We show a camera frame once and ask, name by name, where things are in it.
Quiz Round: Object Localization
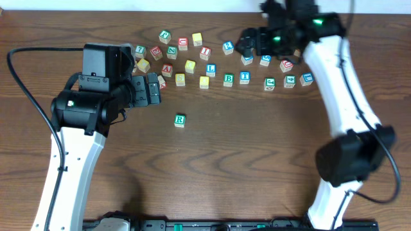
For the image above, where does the green R block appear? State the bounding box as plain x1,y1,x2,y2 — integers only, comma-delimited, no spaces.
174,114,186,128

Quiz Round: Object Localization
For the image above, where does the yellow o block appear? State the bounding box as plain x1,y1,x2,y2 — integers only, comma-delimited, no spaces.
185,60,196,74
199,76,209,89

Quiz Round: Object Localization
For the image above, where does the green B block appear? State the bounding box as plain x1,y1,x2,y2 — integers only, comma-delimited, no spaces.
223,73,234,87

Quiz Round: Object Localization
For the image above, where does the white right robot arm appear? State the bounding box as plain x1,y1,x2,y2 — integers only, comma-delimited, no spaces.
235,1,401,230

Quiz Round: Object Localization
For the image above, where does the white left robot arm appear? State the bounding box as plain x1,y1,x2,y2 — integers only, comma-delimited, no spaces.
32,43,161,230

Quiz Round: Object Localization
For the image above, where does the tilted red A block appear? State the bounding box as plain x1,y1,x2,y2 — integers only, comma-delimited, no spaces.
157,75,167,89

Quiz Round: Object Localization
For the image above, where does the red M block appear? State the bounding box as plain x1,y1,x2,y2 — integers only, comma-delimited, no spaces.
293,49,302,58

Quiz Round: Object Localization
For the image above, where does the yellow C block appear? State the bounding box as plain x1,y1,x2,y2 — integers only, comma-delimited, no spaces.
137,58,150,73

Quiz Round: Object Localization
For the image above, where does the yellow K block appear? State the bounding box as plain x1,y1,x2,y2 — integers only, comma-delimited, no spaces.
132,60,138,73

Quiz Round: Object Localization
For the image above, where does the blue 5 block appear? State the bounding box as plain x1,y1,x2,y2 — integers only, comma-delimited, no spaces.
259,55,272,67

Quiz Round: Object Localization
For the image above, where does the yellow S block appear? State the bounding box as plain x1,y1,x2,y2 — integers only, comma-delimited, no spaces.
175,73,186,87

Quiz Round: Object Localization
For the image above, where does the red E block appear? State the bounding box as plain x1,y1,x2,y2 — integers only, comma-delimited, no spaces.
150,46,162,60

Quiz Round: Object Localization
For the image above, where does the green 4 block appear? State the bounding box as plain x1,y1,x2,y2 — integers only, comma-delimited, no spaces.
284,75,296,88

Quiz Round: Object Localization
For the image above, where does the green 7 block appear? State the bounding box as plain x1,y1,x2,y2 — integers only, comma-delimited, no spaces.
135,46,146,58

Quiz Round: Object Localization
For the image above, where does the blue L block right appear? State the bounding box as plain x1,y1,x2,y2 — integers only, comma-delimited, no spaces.
300,73,314,86

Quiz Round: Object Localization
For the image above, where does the blue l block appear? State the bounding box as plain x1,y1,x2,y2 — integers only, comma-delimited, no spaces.
206,64,216,77
300,73,314,86

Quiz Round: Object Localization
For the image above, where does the blue P block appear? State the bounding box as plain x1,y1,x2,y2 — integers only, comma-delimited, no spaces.
241,55,254,65

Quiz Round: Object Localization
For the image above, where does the green J block right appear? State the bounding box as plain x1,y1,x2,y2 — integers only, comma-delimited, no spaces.
264,78,275,91

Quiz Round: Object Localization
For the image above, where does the green j block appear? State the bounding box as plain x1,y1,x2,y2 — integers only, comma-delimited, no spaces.
159,30,171,44
264,78,275,91

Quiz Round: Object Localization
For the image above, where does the green Z block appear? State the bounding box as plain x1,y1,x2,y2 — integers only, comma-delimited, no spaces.
166,46,178,60

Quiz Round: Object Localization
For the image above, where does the blue T block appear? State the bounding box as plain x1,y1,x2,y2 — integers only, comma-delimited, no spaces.
240,71,250,85

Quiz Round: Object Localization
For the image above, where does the blue 2 block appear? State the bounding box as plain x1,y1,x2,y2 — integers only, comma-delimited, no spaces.
222,41,234,55

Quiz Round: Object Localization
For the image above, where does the red U block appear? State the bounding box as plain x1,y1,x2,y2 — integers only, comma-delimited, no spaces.
178,37,188,51

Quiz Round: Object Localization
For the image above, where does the red I block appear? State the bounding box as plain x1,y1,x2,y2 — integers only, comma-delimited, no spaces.
200,46,211,61

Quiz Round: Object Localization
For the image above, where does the plain yellow top block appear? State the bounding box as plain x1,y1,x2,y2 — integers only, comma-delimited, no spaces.
192,33,203,46

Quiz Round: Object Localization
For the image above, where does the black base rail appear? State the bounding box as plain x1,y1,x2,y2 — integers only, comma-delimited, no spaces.
82,218,379,231

